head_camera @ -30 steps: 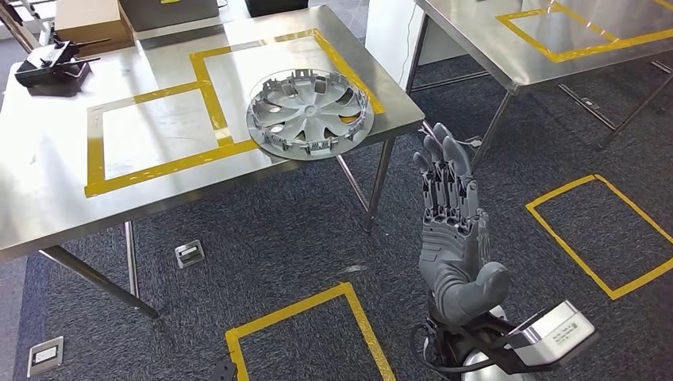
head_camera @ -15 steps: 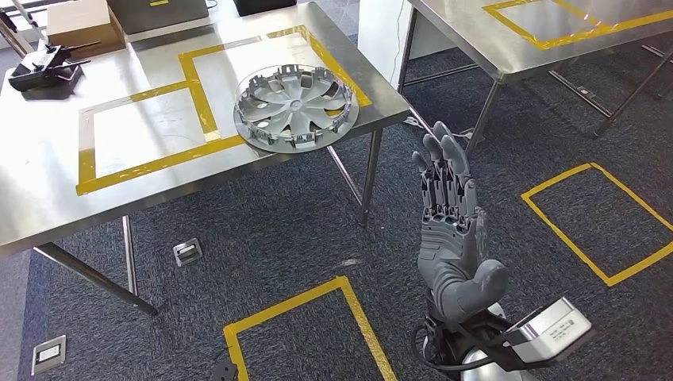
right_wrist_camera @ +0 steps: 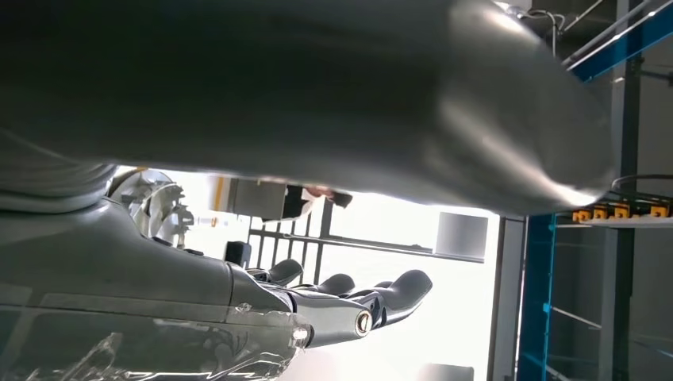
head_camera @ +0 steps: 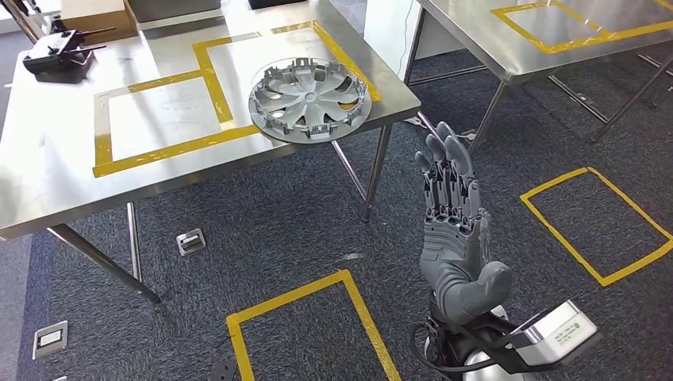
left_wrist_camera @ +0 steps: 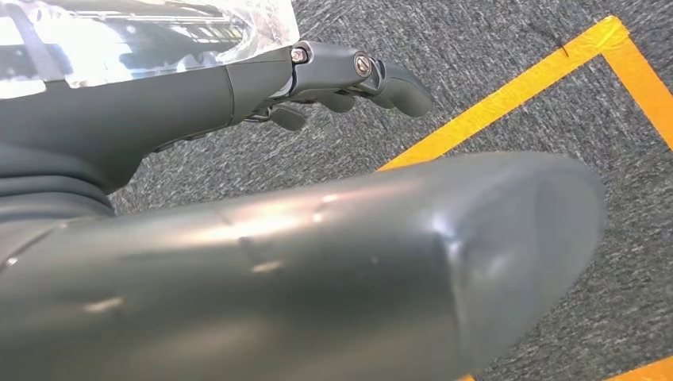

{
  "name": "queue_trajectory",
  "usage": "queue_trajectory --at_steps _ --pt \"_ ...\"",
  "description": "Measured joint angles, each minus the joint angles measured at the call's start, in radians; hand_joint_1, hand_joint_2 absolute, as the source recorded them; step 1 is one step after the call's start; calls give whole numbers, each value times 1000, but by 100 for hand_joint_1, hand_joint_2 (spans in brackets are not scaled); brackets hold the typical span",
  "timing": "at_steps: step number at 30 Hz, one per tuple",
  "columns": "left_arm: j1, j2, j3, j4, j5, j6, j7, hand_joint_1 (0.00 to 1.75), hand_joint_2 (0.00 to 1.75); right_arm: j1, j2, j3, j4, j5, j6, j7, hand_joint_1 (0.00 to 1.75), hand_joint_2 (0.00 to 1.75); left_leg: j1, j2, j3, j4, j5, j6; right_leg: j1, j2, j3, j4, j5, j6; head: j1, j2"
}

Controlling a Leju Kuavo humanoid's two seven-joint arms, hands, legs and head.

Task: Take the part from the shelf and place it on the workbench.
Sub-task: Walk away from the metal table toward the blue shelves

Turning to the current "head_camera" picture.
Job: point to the steel workbench table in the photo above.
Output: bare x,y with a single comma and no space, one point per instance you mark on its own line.
52,158
473,31

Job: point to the yellow tape marking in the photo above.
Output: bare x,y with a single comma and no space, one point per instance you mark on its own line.
631,33
215,89

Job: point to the white cabinet panel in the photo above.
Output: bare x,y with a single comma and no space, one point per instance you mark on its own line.
384,31

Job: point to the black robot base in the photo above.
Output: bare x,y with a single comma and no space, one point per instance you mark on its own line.
225,372

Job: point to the yellow floor tape square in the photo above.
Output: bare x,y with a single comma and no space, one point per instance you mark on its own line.
557,182
289,294

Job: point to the cardboard box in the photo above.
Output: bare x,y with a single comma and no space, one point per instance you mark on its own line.
94,16

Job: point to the black clamp tool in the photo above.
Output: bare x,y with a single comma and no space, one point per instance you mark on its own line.
52,60

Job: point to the metal floor socket plate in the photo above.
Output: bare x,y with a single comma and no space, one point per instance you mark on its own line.
50,340
191,242
468,135

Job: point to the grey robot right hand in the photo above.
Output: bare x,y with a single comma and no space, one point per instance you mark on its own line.
457,252

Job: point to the grey plastic wheel cover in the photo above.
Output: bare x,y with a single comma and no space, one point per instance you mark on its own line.
310,100

